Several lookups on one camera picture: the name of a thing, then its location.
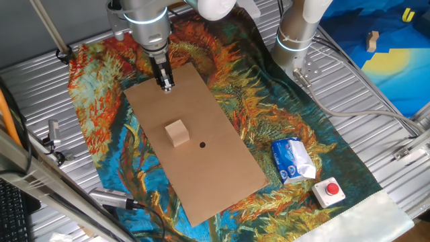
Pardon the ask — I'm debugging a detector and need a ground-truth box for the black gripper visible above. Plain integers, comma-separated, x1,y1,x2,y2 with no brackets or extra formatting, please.
148,48,176,93

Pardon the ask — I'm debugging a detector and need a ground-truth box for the wooden cube block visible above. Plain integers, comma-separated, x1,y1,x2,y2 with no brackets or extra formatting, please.
164,119,191,148

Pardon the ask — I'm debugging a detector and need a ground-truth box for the notched wooden block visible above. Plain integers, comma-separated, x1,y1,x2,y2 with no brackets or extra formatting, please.
365,30,380,53

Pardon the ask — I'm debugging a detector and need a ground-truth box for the brown cardboard sheet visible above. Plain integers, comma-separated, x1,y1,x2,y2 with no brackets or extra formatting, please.
123,62,270,228

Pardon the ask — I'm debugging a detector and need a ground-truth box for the sunflower painting print cloth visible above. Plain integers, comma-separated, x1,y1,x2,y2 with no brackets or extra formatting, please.
67,6,416,242

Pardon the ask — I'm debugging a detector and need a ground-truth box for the metal pole with clamp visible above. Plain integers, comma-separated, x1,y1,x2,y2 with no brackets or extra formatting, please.
29,0,73,65

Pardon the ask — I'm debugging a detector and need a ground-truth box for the blue tissue pack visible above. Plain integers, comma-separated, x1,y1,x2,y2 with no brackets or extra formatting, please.
271,136,317,185

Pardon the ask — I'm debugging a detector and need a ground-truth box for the crumpled white plastic sheet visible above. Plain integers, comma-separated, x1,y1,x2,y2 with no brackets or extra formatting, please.
49,231,74,242

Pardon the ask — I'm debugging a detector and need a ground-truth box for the red emergency stop button box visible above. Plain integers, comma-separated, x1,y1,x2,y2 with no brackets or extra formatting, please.
311,177,347,209

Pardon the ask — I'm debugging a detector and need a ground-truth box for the black keyboard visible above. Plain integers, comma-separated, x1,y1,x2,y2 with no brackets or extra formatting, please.
0,179,41,242

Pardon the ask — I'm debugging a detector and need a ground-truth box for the blue and yellow cloth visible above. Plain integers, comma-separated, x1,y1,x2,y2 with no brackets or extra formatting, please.
318,0,430,118

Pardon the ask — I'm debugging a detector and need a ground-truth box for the yellow u-shaped piece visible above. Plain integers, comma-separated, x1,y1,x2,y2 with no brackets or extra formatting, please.
402,7,416,24

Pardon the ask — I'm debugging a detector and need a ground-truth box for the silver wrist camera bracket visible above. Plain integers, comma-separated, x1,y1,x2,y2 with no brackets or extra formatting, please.
106,0,130,42

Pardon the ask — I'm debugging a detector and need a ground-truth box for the small grey camera on bracket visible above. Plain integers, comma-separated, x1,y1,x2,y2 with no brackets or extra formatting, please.
42,119,75,166

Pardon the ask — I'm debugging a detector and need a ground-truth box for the silver depth camera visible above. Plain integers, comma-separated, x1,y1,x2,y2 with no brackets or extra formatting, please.
89,187,137,211

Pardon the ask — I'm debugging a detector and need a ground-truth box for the black camera bracket cable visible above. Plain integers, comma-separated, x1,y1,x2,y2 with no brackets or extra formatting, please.
42,137,67,166

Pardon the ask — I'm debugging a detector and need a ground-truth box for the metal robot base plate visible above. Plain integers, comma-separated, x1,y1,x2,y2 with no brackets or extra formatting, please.
285,53,323,83

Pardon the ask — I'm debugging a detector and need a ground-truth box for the black depth camera cable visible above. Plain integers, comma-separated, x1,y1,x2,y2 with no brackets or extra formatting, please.
132,201,167,242

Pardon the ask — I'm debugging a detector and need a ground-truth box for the thick black cable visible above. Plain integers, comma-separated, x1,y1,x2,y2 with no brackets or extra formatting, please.
0,75,34,175

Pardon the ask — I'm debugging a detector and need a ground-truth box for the aluminium frame beam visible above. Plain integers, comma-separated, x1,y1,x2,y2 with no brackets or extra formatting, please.
391,100,430,162
0,127,135,242

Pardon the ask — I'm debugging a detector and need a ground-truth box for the orange cable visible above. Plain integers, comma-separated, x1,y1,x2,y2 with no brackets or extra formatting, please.
0,89,23,149

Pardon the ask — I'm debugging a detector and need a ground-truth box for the thick grey cable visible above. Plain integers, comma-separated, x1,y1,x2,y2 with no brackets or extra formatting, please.
292,67,427,135

